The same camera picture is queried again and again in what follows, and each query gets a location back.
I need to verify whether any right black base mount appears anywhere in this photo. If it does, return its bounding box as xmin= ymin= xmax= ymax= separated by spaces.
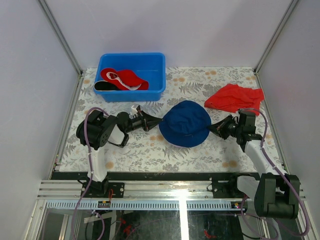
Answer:
xmin=207 ymin=172 xmax=252 ymax=199

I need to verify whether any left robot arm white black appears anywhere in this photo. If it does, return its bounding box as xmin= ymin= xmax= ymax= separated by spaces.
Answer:
xmin=76 ymin=105 xmax=162 ymax=198

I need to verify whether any blue plastic bin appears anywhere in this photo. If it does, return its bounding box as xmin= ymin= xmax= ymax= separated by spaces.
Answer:
xmin=93 ymin=52 xmax=166 ymax=102

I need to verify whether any red cloth hat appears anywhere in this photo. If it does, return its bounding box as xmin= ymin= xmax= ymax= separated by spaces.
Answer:
xmin=204 ymin=84 xmax=265 ymax=113

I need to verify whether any navy blue hat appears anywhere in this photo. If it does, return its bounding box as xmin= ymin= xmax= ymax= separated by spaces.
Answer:
xmin=158 ymin=100 xmax=212 ymax=148

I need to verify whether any red cap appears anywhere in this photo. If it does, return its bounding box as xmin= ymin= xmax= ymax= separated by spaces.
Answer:
xmin=100 ymin=68 xmax=149 ymax=91

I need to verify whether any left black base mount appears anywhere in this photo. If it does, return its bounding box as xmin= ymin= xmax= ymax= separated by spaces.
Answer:
xmin=83 ymin=179 xmax=125 ymax=200

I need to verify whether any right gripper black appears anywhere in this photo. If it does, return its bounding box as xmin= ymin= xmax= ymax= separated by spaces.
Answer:
xmin=207 ymin=115 xmax=243 ymax=141

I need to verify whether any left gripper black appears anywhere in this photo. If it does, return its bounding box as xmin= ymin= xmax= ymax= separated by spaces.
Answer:
xmin=124 ymin=109 xmax=162 ymax=133

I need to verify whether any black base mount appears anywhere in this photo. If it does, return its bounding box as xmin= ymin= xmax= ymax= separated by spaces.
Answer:
xmin=83 ymin=179 xmax=125 ymax=200
xmin=207 ymin=172 xmax=252 ymax=199

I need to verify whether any lilac bucket hat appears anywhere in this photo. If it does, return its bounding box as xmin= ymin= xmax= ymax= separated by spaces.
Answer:
xmin=171 ymin=144 xmax=191 ymax=148

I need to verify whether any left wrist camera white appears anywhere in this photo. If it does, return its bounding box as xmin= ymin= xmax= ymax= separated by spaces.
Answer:
xmin=130 ymin=104 xmax=141 ymax=116

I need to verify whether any left aluminium frame post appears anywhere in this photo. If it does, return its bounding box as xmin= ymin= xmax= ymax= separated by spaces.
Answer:
xmin=36 ymin=0 xmax=83 ymax=75

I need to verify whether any floral table mat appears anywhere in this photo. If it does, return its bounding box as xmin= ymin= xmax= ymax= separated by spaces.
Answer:
xmin=59 ymin=67 xmax=257 ymax=173

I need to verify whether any aluminium frame post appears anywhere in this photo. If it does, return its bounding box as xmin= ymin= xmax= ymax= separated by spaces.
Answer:
xmin=253 ymin=0 xmax=300 ymax=75
xmin=36 ymin=0 xmax=83 ymax=75

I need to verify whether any right aluminium frame post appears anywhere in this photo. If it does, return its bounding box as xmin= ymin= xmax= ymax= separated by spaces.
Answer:
xmin=253 ymin=0 xmax=300 ymax=75

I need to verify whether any purple cable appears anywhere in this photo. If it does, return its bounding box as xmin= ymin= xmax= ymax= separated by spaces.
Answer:
xmin=237 ymin=107 xmax=311 ymax=238
xmin=70 ymin=107 xmax=111 ymax=240

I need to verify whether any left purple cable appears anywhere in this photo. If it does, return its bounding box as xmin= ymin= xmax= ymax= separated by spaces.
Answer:
xmin=70 ymin=107 xmax=111 ymax=240

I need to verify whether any beige black hat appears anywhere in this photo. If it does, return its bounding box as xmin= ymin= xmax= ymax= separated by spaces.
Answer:
xmin=94 ymin=80 xmax=120 ymax=92

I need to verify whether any blue white cable duct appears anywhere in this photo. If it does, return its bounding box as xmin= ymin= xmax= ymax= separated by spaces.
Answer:
xmin=46 ymin=200 xmax=241 ymax=211

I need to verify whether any aluminium front rail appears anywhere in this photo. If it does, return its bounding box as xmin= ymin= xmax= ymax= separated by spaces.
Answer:
xmin=37 ymin=179 xmax=307 ymax=201

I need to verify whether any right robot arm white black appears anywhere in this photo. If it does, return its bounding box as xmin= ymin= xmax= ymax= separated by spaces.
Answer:
xmin=208 ymin=108 xmax=301 ymax=219

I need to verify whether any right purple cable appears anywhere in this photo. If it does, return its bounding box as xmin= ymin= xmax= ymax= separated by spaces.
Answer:
xmin=237 ymin=107 xmax=311 ymax=238

